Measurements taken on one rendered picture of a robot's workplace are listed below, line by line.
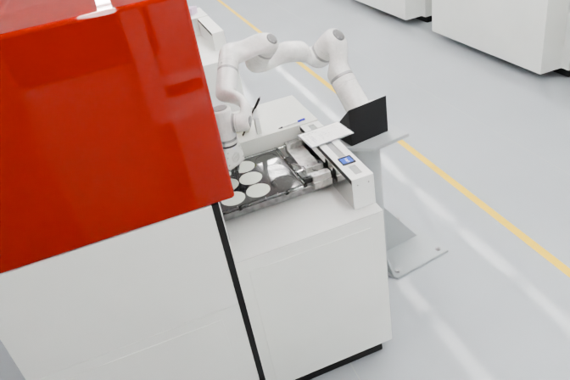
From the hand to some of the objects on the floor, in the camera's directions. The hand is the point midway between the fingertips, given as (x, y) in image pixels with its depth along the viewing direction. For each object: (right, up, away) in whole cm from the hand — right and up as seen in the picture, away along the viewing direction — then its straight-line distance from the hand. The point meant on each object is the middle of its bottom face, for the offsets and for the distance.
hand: (235, 174), depth 226 cm
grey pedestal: (+81, -46, +81) cm, 123 cm away
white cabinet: (+28, -71, +55) cm, 94 cm away
